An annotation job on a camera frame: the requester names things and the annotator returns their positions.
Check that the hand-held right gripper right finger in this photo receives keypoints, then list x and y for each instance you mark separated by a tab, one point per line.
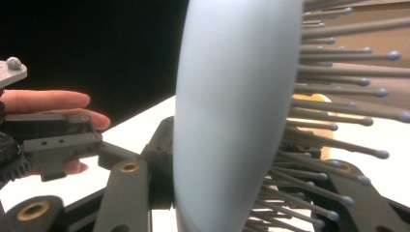
370	212

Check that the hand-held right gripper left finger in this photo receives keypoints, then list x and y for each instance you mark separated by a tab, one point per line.
129	193

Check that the light blue hairbrush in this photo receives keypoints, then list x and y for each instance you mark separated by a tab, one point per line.
232	96

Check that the white board sheet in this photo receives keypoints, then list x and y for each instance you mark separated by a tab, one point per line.
380	138

